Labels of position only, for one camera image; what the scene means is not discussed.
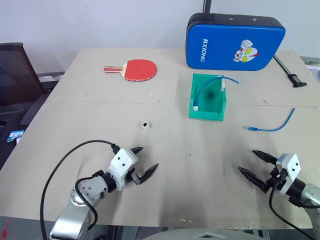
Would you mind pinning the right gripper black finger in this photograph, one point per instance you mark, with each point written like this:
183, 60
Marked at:
265, 156
252, 178

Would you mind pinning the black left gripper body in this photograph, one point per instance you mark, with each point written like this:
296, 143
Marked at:
135, 178

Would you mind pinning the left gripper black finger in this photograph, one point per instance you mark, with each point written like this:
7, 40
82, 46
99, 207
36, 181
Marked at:
149, 172
137, 150

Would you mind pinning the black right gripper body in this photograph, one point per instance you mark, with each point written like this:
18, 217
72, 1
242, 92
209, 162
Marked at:
276, 178

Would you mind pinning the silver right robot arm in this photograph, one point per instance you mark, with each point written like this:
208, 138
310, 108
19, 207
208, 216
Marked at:
312, 195

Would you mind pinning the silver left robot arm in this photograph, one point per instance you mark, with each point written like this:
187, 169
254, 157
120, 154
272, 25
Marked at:
75, 220

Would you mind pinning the small white cube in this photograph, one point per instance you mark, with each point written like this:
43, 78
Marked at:
147, 127

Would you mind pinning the green plastic bin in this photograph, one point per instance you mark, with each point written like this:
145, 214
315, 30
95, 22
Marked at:
207, 115

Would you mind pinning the red table tennis paddle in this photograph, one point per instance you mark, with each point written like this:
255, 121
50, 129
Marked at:
140, 70

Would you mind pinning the black bar clamp tool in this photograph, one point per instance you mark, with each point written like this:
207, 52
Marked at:
295, 78

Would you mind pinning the white green printed sheet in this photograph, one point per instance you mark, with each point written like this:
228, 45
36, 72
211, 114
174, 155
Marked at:
312, 62

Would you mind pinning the blue padded kick shield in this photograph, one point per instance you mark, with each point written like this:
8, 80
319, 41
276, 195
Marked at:
225, 45

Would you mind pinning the small blue green carton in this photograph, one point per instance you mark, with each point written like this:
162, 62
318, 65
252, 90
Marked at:
15, 136

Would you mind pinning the black mesh office chair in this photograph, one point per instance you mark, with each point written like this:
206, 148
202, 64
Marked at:
15, 75

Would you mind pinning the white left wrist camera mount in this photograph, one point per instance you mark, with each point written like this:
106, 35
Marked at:
122, 162

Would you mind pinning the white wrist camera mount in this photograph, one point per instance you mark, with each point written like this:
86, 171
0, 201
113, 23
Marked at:
291, 165
122, 162

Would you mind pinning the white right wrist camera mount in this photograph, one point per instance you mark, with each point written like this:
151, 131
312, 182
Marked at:
291, 165

